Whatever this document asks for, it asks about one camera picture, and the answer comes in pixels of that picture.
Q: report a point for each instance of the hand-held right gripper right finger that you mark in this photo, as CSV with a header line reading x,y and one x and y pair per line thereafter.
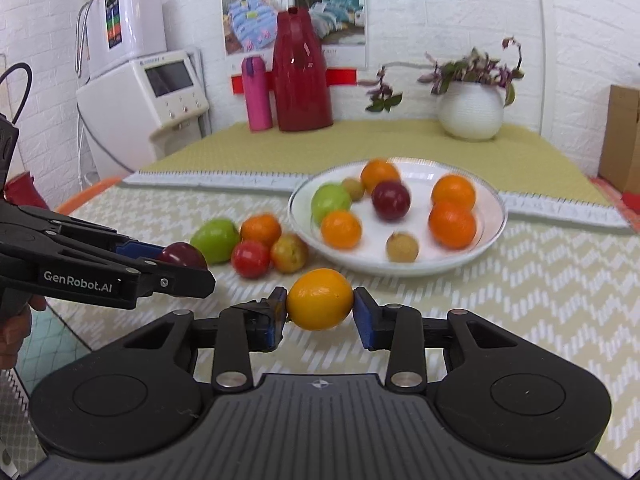
x,y
364,321

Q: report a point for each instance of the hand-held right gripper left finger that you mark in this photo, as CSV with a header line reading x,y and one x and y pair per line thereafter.
x,y
276,317

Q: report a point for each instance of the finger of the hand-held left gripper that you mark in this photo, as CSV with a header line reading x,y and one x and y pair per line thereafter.
x,y
140,250
175,282

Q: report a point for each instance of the dark red passion fruit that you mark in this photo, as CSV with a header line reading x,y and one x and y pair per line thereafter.
x,y
391,201
182,254

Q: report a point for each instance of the yellow orange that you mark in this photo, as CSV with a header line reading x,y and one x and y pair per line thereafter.
x,y
320,299

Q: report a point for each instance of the white plate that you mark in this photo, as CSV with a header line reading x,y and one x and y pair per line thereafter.
x,y
370,260

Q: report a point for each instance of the brown longan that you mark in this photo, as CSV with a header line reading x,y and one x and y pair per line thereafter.
x,y
402,247
354,189

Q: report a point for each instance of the green jujube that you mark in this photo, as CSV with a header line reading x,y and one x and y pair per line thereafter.
x,y
215,240
327,202

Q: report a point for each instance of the person's left hand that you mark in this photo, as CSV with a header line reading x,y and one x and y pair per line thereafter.
x,y
15,340

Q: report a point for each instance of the red tomato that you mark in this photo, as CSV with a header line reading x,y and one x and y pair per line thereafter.
x,y
250,260

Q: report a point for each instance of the yellow red plum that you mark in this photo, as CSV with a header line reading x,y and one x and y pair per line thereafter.
x,y
289,254

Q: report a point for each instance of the white water dispenser with screen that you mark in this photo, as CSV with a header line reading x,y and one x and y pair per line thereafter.
x,y
130,120

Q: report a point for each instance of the pink bottle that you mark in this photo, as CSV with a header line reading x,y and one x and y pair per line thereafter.
x,y
257,100

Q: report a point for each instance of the red thermos jug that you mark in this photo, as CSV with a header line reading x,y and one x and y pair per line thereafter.
x,y
302,85

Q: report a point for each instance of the purple plant in white pot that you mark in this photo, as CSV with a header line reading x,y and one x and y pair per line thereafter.
x,y
470,110

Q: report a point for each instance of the cardboard box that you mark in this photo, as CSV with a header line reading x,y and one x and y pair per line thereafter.
x,y
622,140

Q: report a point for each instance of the white wall water purifier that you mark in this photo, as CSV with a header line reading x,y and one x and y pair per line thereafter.
x,y
127,20

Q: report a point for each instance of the wall poster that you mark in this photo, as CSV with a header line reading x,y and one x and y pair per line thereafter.
x,y
340,0

